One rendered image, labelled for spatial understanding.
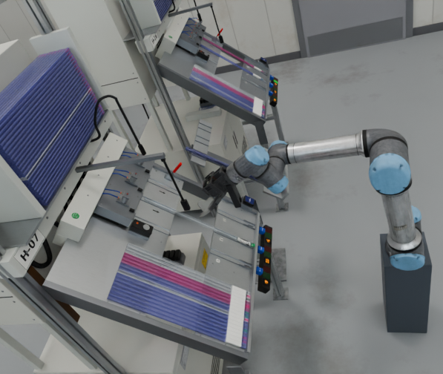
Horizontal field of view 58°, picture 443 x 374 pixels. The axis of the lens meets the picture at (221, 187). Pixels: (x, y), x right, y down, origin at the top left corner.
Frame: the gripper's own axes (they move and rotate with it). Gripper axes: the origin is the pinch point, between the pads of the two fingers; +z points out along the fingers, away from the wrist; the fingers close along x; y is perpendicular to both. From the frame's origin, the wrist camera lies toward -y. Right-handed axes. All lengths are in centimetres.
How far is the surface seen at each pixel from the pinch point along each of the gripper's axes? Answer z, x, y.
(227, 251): 6.7, 7.8, -19.6
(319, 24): -9, -322, -84
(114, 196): 10.2, 11.6, 31.0
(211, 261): 8.1, 15.9, -13.5
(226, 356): 7, 49, -26
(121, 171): 12.3, -2.7, 32.1
